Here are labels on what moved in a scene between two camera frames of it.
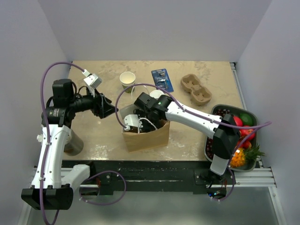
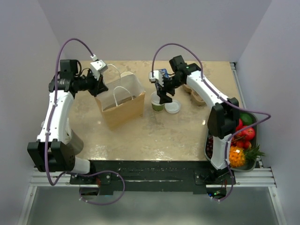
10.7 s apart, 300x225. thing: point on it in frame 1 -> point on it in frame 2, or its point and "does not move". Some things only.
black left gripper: [101, 105] -> [99, 86]
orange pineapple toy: [241, 156] does not move
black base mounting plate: [113, 176] does not move
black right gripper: [146, 128] -> [162, 93]
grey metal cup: [74, 146] does not move
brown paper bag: [136, 141] -> [124, 101]
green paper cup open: [127, 78] does not move
